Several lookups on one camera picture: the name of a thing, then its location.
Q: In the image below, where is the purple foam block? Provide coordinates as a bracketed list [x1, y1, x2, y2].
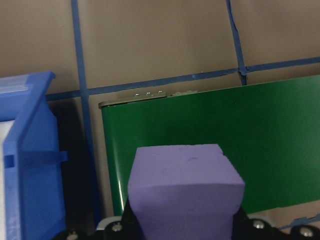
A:
[127, 143, 246, 240]

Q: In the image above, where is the green conveyor belt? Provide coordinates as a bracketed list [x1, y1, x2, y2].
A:
[98, 74, 320, 218]

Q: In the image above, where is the blue plastic storage bin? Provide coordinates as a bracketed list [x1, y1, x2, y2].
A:
[0, 71, 69, 240]

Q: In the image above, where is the white foam pad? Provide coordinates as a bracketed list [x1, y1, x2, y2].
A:
[0, 119, 17, 240]

